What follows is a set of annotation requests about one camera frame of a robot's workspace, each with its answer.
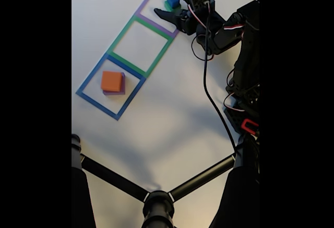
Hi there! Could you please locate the purple block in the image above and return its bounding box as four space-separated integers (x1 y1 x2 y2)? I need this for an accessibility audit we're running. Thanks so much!
102 72 126 95

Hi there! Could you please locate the green tape square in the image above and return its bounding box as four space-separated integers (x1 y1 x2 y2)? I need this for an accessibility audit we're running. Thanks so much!
107 15 173 79

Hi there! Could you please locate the black camera cable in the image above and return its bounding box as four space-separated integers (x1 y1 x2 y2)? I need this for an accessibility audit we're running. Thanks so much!
203 2 238 161

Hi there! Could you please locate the purple tape square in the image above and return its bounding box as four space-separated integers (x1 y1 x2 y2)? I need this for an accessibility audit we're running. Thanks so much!
135 0 182 37

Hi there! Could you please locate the blue tape square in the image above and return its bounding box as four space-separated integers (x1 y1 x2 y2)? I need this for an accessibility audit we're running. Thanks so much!
75 52 147 121

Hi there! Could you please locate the orange block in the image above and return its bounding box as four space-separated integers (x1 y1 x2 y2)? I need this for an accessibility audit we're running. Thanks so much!
101 70 123 92

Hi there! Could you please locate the red clamp part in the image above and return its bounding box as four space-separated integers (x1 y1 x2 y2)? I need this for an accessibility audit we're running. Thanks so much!
240 118 260 135

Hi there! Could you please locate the green cube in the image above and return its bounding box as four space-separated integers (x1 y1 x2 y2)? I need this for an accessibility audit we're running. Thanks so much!
164 0 182 12

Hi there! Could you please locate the black tripod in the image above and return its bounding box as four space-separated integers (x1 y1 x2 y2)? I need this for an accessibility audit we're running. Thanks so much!
71 133 260 228

